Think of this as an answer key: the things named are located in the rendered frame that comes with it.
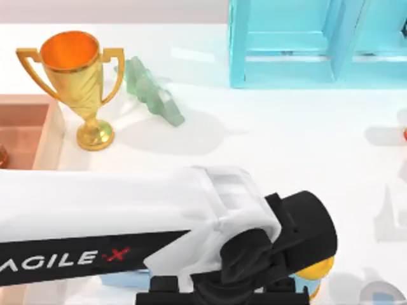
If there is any yellow and blue toy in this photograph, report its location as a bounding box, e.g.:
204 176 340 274
294 255 336 301

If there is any light blue flat object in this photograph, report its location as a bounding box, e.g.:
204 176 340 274
100 272 151 290

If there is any grey cup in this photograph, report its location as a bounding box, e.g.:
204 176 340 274
359 279 406 305

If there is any pale green glass ornament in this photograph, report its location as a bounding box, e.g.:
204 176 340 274
113 56 186 128

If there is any light blue rack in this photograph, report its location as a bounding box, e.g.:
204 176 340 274
227 0 407 90

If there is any shallow salmon box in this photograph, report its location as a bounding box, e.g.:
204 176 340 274
0 94 67 170

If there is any gold trophy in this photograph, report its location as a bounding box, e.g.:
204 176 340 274
15 30 125 152

